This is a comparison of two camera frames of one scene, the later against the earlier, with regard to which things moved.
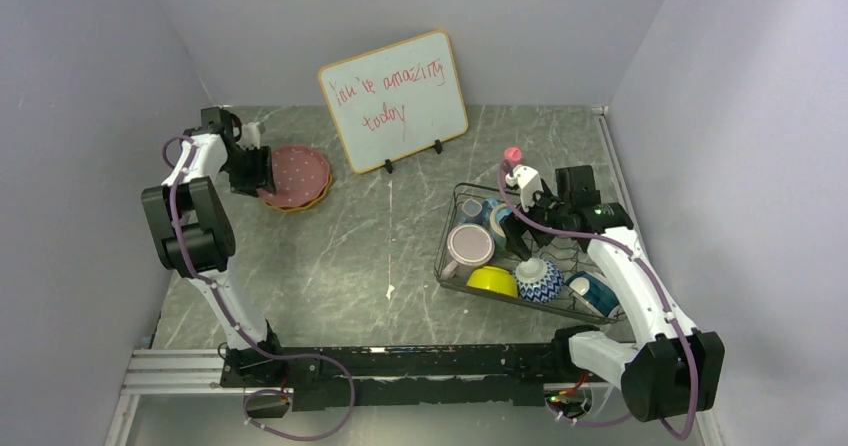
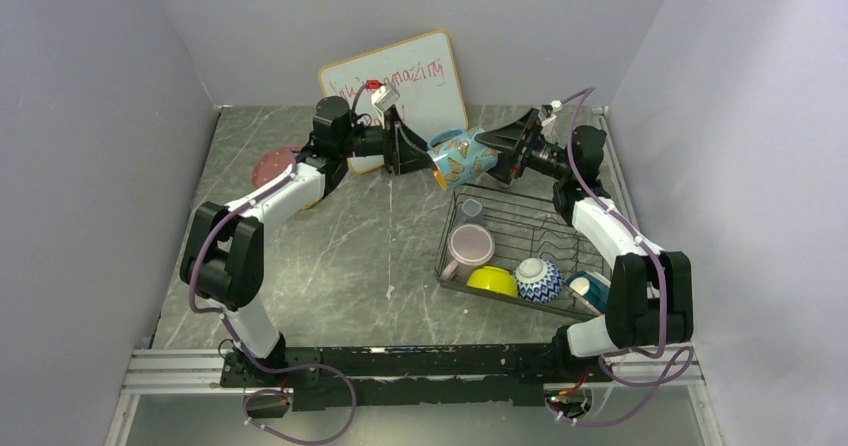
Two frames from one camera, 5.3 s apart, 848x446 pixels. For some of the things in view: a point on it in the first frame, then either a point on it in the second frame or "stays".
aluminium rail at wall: [613, 159] stays
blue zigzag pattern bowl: [538, 280] stays
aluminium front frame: [197, 371] stays
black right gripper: [514, 228] → [508, 139]
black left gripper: [262, 176] → [403, 150]
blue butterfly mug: [492, 212] → [460, 156]
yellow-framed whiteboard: [396, 100] stays
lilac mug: [469, 246] stays
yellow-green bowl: [493, 279] stays
